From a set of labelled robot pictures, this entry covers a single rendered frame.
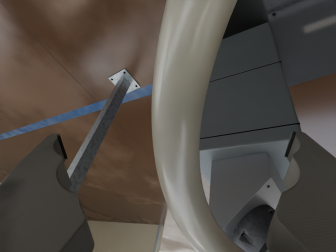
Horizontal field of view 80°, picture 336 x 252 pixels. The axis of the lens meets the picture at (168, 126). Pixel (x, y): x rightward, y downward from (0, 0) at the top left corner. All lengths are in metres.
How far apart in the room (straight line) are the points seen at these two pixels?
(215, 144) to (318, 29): 0.97
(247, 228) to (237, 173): 0.17
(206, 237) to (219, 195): 0.58
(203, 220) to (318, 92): 1.68
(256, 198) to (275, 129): 0.24
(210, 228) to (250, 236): 0.57
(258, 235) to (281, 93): 0.50
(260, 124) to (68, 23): 1.42
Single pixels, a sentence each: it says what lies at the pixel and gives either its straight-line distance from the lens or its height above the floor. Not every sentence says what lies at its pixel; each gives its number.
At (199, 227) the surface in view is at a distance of 0.17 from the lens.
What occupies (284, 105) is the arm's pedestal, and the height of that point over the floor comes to 0.70.
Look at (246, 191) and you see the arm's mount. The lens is 0.73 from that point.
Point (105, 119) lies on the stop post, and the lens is 1.45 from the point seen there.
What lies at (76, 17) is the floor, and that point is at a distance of 1.66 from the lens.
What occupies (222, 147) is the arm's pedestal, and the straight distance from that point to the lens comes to 0.77.
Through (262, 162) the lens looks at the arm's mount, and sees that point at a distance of 0.76.
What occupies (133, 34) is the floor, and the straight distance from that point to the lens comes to 1.53.
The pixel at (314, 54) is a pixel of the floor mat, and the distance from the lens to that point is 1.58.
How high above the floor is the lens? 1.29
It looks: 39 degrees down
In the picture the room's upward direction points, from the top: 166 degrees counter-clockwise
